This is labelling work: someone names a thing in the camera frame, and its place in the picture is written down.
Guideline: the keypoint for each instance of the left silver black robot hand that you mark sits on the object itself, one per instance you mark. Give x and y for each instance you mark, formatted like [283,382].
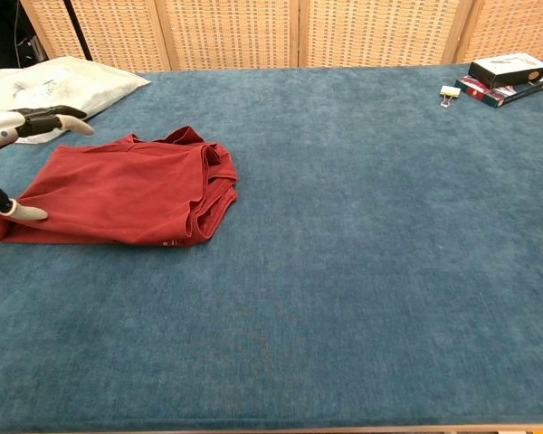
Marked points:
[0,126]

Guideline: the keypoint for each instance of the wicker folding screen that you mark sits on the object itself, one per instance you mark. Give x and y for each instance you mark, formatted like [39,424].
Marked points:
[235,31]

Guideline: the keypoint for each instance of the plastic bag with white garment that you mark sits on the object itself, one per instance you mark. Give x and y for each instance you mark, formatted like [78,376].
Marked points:
[81,81]

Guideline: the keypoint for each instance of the white and black box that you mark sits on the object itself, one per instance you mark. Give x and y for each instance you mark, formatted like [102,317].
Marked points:
[507,70]

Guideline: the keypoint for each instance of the red t-shirt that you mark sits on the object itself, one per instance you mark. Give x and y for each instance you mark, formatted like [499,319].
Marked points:
[117,194]

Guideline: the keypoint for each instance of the white binder clip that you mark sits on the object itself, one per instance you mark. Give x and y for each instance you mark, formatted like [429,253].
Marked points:
[450,92]

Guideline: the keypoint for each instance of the blue carpet table cover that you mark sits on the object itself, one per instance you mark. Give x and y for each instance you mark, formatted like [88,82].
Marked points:
[344,226]

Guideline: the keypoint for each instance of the dark box with red print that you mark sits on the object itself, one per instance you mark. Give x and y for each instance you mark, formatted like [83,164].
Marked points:
[502,96]

